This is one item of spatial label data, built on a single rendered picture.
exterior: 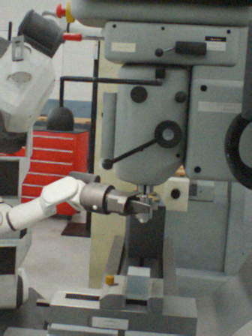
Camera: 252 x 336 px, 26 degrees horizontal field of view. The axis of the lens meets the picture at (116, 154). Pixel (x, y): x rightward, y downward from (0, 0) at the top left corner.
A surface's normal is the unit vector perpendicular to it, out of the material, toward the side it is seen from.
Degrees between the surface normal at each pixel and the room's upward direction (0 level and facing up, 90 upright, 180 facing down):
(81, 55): 90
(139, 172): 118
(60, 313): 90
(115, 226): 90
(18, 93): 58
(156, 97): 90
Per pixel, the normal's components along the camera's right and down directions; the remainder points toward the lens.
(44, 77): 0.77, 0.04
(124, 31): -0.07, 0.12
